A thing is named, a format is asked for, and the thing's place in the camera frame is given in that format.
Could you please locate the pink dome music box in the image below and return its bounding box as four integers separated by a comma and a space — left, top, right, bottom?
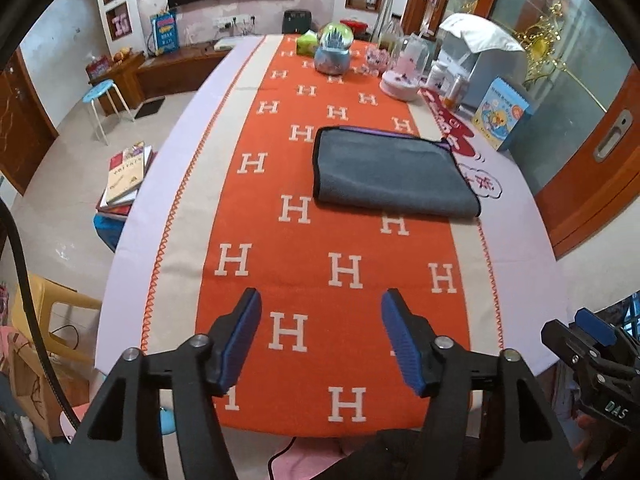
380, 34, 433, 102

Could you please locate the stack of books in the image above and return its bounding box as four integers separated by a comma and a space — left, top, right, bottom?
97, 142, 158, 218

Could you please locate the white cloth cover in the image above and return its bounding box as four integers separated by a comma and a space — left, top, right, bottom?
440, 12, 526, 56

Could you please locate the gold door ornament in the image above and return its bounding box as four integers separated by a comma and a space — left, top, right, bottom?
515, 2, 608, 111

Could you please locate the white pill bottle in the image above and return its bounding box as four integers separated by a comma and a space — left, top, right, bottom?
427, 60, 449, 92

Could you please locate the yellow plastic chair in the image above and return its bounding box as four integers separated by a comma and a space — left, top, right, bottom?
10, 272, 103, 366

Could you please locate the green tissue box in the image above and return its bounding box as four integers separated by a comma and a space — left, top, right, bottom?
296, 30, 323, 56

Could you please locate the cardboard box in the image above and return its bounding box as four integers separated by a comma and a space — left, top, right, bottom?
7, 332, 91, 441

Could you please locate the blue round stool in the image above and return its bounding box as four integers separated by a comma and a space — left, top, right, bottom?
82, 80, 136, 146

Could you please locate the red gift box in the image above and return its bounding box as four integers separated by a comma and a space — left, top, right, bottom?
86, 56, 112, 80

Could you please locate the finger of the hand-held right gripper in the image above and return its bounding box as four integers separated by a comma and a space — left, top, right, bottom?
541, 307, 640, 376

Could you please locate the wooden door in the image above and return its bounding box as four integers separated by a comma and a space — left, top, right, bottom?
0, 50, 58, 196

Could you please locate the white wall shelf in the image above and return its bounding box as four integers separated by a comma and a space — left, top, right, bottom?
95, 0, 132, 46

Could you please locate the blue printed board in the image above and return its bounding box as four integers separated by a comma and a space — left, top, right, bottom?
150, 10, 180, 56

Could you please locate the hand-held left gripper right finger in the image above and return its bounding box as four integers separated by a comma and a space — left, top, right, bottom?
381, 287, 581, 480

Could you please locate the clear glass bottle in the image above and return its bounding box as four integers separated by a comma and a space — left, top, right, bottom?
380, 22, 406, 53

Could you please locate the black heater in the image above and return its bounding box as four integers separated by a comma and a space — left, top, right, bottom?
282, 9, 313, 35

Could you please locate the metal door handle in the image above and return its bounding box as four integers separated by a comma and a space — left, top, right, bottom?
593, 109, 633, 163

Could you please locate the black cable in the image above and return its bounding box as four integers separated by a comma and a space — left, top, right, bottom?
0, 200, 81, 431

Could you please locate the person's right hand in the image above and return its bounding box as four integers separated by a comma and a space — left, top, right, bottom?
572, 412, 626, 471

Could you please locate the black door mat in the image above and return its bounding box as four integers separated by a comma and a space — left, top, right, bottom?
135, 99, 166, 120

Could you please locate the wooden low cabinet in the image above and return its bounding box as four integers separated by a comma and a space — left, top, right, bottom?
87, 42, 231, 116

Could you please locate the grey towel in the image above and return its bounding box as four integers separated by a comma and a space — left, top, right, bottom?
312, 126, 482, 219

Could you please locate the snow globe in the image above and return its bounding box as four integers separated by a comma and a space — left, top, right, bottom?
314, 22, 355, 75

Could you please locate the orange patterned blanket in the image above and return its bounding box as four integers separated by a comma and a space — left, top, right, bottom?
141, 34, 502, 431

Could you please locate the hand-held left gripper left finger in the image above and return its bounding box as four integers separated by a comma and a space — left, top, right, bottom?
70, 287, 263, 480

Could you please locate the glass jar with pink sweets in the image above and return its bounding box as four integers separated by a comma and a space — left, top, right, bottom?
365, 42, 393, 76

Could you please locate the red pot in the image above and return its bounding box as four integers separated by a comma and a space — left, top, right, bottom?
340, 19, 368, 41

